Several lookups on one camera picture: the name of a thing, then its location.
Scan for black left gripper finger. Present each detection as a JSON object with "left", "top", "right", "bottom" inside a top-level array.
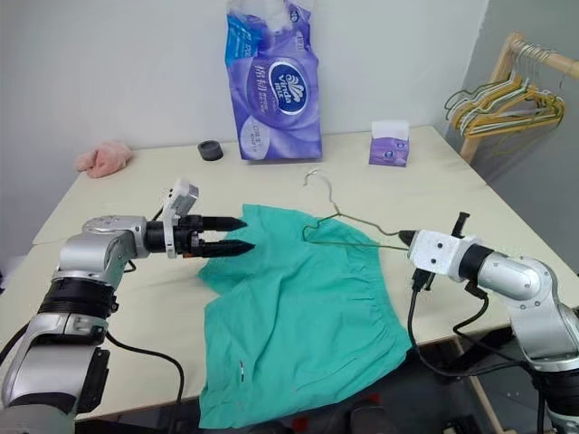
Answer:
[
  {"left": 198, "top": 240, "right": 257, "bottom": 260},
  {"left": 201, "top": 216, "right": 249, "bottom": 231}
]

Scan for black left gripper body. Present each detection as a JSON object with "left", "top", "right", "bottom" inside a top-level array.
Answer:
[{"left": 174, "top": 214, "right": 204, "bottom": 259}]

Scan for thin wire hanger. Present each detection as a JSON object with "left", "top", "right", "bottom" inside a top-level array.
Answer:
[{"left": 301, "top": 167, "right": 411, "bottom": 251}]

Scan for green shorts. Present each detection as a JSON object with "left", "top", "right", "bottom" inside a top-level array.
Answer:
[{"left": 195, "top": 203, "right": 413, "bottom": 430}]

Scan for wooden clothes rack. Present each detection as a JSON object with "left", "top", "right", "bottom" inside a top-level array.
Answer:
[{"left": 460, "top": 32, "right": 579, "bottom": 166}]

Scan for small purple tissue box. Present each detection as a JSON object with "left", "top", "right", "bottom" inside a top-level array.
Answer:
[{"left": 367, "top": 119, "right": 413, "bottom": 167}]

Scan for pink fluffy cloth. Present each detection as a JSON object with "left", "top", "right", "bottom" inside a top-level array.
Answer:
[{"left": 75, "top": 140, "right": 133, "bottom": 179}]

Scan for large purple tissue pack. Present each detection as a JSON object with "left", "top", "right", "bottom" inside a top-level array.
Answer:
[{"left": 223, "top": 0, "right": 327, "bottom": 163}]

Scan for wooden table leg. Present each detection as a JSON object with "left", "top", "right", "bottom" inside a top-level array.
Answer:
[{"left": 451, "top": 336, "right": 504, "bottom": 434}]

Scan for dark rounded shape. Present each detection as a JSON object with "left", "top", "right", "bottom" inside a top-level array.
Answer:
[{"left": 346, "top": 392, "right": 411, "bottom": 434}]

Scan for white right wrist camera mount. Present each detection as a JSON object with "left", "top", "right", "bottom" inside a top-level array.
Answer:
[{"left": 405, "top": 229, "right": 481, "bottom": 276}]

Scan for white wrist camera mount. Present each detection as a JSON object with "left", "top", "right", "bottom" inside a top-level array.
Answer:
[
  {"left": 158, "top": 178, "right": 202, "bottom": 259},
  {"left": 405, "top": 229, "right": 481, "bottom": 276}
]

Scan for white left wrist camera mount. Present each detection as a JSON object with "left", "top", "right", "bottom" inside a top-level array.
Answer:
[{"left": 158, "top": 178, "right": 202, "bottom": 259}]

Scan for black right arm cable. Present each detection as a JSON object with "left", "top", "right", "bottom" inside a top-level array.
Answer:
[{"left": 406, "top": 269, "right": 544, "bottom": 379}]

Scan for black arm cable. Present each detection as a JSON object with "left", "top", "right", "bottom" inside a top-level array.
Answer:
[
  {"left": 406, "top": 269, "right": 544, "bottom": 379},
  {"left": 103, "top": 332, "right": 186, "bottom": 410}
]

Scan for yellow wire hanger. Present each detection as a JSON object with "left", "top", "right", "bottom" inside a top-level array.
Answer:
[{"left": 454, "top": 71, "right": 566, "bottom": 139}]

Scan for dark green wire hanger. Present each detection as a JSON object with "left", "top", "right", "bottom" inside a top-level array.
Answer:
[{"left": 443, "top": 67, "right": 521, "bottom": 121}]

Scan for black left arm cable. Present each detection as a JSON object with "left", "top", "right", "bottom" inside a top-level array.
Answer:
[{"left": 103, "top": 332, "right": 186, "bottom": 410}]

